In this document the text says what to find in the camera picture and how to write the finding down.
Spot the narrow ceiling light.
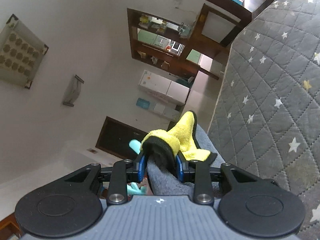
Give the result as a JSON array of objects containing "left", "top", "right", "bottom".
[{"left": 62, "top": 74, "right": 85, "bottom": 107}]

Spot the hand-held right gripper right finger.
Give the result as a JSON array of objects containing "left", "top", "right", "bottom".
[{"left": 176, "top": 152, "right": 275, "bottom": 205}]

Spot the wooden shelf cabinet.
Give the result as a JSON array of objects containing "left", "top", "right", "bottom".
[{"left": 127, "top": 7, "right": 225, "bottom": 80}]

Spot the grey quilted star mat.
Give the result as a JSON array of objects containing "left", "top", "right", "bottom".
[{"left": 207, "top": 0, "right": 320, "bottom": 233}]

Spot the white microwave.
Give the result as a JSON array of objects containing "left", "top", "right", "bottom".
[{"left": 172, "top": 42, "right": 185, "bottom": 55}]

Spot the white refrigerator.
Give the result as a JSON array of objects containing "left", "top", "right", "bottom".
[{"left": 138, "top": 69, "right": 191, "bottom": 106}]

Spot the yellow cleaning cloth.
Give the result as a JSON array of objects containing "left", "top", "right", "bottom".
[{"left": 140, "top": 110, "right": 224, "bottom": 197}]

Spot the square patterned ceiling light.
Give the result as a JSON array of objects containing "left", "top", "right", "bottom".
[{"left": 0, "top": 14, "right": 49, "bottom": 89}]

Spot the clear bottle with antler lid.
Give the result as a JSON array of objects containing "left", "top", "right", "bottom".
[{"left": 126, "top": 139, "right": 148, "bottom": 196}]

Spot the dark entrance door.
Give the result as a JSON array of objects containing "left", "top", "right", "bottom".
[{"left": 96, "top": 116, "right": 148, "bottom": 160}]

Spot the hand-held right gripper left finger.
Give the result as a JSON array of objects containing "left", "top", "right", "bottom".
[{"left": 65, "top": 151, "right": 147, "bottom": 205}]

